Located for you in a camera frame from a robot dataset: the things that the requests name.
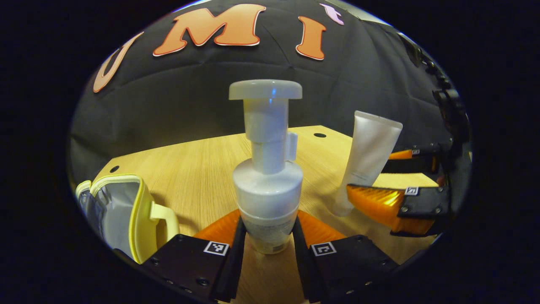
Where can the black backdrop cloth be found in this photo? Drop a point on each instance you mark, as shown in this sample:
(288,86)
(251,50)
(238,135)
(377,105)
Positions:
(190,105)

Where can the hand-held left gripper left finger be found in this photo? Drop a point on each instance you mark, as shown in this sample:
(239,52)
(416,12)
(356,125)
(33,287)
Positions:
(234,261)

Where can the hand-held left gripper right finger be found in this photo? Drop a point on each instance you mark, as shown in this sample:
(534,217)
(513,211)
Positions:
(301,261)

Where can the white squeeze tube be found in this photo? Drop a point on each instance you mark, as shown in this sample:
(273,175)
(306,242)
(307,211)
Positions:
(371,147)

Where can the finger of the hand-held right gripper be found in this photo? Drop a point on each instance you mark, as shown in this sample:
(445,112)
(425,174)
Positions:
(379,204)
(415,162)

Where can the white pump bottle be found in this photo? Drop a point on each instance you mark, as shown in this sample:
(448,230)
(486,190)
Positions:
(268,185)

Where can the pale yellow suitcase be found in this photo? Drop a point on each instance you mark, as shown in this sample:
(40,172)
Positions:
(126,215)

